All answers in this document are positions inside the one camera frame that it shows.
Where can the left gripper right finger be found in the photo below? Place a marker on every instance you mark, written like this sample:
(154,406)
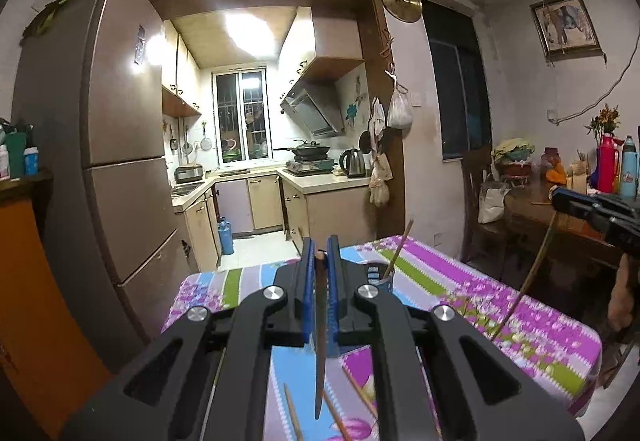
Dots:
(335,288)

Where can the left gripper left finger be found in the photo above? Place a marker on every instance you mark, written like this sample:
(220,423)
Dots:
(305,288)

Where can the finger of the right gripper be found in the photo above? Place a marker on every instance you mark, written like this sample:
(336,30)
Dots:
(572,203)

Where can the dark wooden chopstick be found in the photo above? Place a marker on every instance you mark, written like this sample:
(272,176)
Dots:
(321,292)

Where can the light wooden chopstick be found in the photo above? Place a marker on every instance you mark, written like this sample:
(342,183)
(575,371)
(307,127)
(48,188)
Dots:
(542,251)

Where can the kitchen window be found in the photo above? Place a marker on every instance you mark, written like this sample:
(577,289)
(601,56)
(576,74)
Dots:
(242,118)

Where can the person's right hand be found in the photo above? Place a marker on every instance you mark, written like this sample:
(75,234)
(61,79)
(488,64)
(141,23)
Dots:
(622,298)

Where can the blue utensil holder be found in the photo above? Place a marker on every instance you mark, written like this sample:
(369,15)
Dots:
(380,276)

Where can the light blue water bottle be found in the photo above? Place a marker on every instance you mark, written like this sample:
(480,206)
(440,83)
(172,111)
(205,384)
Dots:
(629,170)

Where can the red thermos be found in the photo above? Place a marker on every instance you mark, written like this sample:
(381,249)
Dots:
(607,163)

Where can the chopstick in holder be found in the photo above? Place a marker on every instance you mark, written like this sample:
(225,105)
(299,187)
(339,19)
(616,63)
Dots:
(400,245)

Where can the flower bouquet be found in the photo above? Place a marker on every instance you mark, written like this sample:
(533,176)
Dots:
(606,122)

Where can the electric kettle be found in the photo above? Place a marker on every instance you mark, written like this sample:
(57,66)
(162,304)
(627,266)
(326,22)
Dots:
(352,163)

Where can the blue gas bottle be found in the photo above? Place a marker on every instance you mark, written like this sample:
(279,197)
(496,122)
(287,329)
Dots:
(225,236)

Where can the wooden chair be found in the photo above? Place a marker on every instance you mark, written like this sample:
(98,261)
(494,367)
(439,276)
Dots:
(485,233)

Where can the black wok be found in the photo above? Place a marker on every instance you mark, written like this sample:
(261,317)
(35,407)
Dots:
(306,151)

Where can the floral striped tablecloth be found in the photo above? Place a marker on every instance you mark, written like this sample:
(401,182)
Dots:
(421,354)

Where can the range hood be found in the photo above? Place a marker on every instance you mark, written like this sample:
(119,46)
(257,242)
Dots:
(314,106)

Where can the white plastic bag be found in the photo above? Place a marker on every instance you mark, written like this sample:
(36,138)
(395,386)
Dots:
(399,114)

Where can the framed elephant picture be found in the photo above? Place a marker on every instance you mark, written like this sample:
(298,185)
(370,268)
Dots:
(565,29)

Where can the orange wooden cabinet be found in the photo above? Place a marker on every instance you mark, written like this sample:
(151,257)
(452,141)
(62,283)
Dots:
(49,362)

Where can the brown refrigerator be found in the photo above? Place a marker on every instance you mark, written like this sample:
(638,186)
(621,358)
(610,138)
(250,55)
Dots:
(90,90)

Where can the gold round wall clock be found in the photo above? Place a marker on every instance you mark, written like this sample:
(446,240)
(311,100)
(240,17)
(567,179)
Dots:
(407,11)

